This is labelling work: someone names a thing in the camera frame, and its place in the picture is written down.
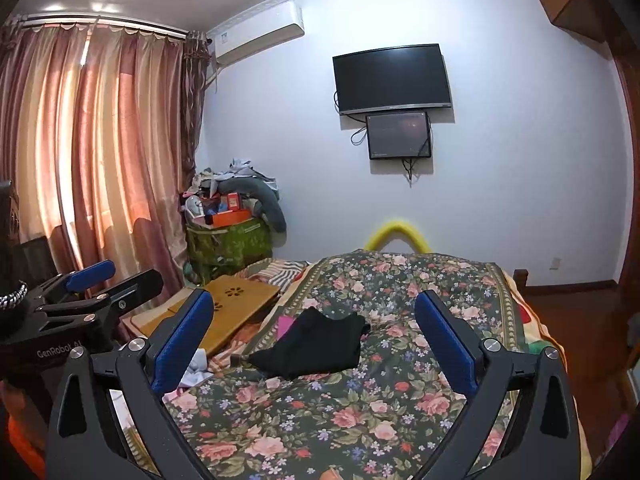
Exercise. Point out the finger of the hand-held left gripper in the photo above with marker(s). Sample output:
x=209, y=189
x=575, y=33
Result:
x=92, y=275
x=130, y=290

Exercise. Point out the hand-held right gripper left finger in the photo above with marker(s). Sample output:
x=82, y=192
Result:
x=182, y=340

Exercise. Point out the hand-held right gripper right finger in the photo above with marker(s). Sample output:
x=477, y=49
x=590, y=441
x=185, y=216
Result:
x=447, y=345

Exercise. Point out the black pants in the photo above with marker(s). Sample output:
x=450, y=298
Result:
x=315, y=345

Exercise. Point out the wooden lap desk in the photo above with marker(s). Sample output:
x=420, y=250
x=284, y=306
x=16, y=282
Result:
x=235, y=310

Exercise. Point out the green storage box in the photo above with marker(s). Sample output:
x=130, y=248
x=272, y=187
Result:
x=225, y=250

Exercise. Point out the magenta cloth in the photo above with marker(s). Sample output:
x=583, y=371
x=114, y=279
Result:
x=286, y=327

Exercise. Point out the green floral blanket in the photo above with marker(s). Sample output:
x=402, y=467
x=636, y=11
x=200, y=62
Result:
x=350, y=410

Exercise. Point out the orange striped blanket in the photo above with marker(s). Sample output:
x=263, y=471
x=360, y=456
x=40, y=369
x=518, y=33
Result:
x=280, y=272

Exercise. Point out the pink curtain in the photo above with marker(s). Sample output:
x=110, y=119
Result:
x=125, y=160

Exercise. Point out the orange box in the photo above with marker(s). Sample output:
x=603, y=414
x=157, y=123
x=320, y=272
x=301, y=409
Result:
x=230, y=218

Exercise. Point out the yellow foam tube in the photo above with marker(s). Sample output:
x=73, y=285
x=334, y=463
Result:
x=395, y=227

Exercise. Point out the small red box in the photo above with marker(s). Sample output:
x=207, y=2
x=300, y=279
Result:
x=235, y=202

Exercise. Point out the pile of clothes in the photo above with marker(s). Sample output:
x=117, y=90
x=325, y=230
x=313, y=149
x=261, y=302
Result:
x=225, y=177

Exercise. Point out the white air conditioner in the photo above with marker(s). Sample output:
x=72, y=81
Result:
x=260, y=35

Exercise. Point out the wooden bed post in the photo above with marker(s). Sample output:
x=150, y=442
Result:
x=520, y=280

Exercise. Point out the white wall socket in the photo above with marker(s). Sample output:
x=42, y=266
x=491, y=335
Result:
x=555, y=263

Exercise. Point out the small wall-mounted monitor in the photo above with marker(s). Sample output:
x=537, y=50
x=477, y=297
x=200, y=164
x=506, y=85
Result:
x=398, y=135

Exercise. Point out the wall-mounted television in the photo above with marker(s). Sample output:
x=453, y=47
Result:
x=392, y=77

